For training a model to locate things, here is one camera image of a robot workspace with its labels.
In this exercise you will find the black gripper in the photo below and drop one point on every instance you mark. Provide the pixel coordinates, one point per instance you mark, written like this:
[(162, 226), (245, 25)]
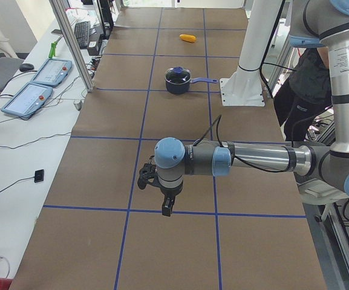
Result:
[(170, 190)]

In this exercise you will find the blue saucepan with handle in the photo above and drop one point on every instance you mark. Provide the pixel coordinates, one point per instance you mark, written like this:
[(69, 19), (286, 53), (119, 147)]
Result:
[(182, 88)]

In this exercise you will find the glass lid blue knob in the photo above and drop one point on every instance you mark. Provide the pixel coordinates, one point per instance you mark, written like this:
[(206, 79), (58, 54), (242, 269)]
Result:
[(177, 75)]

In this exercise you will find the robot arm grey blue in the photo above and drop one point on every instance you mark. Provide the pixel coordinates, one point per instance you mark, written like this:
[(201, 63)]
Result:
[(313, 23)]

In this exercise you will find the yellow corn cob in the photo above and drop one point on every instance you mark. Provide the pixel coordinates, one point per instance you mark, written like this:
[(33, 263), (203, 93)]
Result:
[(188, 38)]

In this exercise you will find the small black square sensor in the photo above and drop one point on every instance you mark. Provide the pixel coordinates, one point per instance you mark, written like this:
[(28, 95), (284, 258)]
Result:
[(39, 175)]

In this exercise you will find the brown paper table mat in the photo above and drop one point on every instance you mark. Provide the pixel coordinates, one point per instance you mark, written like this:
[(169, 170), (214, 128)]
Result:
[(98, 230)]

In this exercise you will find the near blue teach pendant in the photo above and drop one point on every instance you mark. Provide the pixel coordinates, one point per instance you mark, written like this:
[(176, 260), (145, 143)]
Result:
[(28, 100)]

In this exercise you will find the blue teach pendant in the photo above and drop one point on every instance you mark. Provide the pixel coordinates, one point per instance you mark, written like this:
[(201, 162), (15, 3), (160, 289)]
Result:
[(53, 72), (28, 100)]

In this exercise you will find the far blue teach pendant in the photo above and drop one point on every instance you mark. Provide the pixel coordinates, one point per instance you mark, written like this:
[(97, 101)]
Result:
[(53, 72)]

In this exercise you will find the black computer keyboard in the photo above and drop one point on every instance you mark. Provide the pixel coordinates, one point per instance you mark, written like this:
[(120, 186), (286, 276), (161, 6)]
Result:
[(82, 33)]

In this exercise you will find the black computer mouse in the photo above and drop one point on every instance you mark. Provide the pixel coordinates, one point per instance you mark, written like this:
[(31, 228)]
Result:
[(26, 67)]

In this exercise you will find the person in dark clothes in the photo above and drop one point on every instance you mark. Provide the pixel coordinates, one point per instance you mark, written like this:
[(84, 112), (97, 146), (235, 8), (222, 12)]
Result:
[(305, 94)]

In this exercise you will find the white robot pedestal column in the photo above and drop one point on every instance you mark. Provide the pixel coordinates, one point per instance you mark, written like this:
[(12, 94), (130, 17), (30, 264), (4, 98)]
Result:
[(243, 87)]

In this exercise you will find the aluminium frame post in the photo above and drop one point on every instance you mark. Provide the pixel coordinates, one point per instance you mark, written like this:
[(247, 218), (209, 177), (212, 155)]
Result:
[(64, 25)]

